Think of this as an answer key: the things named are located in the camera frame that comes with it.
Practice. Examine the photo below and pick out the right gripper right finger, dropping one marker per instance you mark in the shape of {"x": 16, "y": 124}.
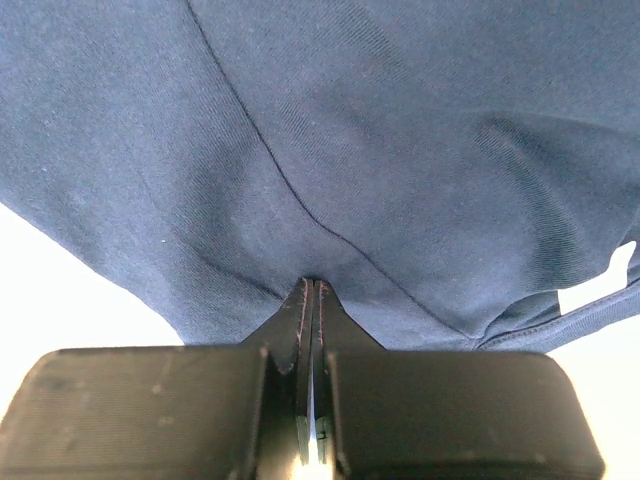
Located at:
{"x": 389, "y": 414}

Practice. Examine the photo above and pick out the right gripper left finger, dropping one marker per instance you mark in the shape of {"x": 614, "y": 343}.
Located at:
{"x": 168, "y": 412}

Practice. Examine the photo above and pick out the navy blue t shirt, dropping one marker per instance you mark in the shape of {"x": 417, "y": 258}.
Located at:
{"x": 448, "y": 166}

